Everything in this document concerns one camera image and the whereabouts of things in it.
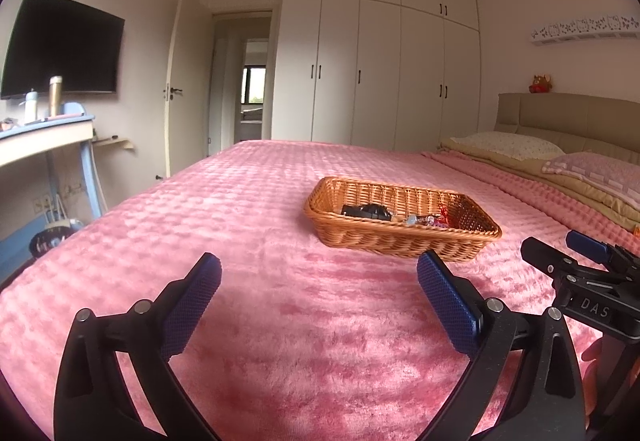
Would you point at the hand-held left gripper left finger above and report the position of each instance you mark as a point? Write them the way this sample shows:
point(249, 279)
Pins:
point(192, 306)

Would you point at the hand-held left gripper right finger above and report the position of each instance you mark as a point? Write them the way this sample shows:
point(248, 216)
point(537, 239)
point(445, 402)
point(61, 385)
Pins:
point(447, 303)

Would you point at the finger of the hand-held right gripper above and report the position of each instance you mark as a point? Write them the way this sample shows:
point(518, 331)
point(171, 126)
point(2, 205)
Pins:
point(587, 243)
point(547, 257)

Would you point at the brown wicker basket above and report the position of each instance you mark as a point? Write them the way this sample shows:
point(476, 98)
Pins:
point(380, 233)

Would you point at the black sunglasses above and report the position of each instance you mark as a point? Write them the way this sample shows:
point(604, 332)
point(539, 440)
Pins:
point(365, 211)

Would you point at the person's right hand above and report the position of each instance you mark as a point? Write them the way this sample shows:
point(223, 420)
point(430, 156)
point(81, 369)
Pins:
point(592, 358)

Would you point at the beige quilt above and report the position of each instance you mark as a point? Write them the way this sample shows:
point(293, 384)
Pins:
point(565, 186)

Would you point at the pink checked pillow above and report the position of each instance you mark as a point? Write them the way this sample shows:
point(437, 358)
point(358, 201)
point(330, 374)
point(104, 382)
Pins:
point(597, 173)

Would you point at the pink fluffy blanket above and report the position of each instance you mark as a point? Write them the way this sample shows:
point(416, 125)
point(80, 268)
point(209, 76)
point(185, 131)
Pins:
point(280, 271)

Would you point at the white floral pillow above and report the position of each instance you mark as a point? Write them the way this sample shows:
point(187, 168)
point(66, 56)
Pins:
point(510, 145)

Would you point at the beige bed headboard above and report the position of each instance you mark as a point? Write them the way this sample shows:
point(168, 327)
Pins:
point(575, 118)

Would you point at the dark round floor basket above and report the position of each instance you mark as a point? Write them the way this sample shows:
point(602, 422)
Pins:
point(50, 238)

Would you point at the red stuffed toy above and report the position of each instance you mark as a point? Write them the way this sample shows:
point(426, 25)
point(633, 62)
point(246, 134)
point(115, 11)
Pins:
point(541, 84)

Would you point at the white and blue desk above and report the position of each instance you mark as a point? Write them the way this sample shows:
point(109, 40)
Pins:
point(45, 141)

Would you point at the distant window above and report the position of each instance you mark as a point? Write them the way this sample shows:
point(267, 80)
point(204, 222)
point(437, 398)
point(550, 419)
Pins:
point(253, 85)

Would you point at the white room door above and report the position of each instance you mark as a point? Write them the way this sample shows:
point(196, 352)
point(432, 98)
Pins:
point(172, 71)

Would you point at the gold thermos bottle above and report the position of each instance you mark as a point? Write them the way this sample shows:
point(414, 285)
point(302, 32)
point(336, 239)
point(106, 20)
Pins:
point(55, 96)

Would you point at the white wardrobe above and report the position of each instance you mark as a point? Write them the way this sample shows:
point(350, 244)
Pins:
point(380, 61)

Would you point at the small white bottle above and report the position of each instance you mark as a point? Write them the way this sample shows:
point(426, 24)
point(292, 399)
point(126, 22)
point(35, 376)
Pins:
point(31, 108)

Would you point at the wall power sockets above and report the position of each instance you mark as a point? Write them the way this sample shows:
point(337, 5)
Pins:
point(50, 201)

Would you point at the small wooden wall shelf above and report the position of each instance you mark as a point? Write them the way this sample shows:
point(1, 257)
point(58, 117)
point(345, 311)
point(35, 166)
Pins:
point(117, 143)

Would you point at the white decorative wall shelf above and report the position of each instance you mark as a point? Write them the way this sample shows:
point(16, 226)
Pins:
point(585, 30)

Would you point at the black wall television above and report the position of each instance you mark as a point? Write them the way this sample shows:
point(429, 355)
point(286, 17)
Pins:
point(60, 46)

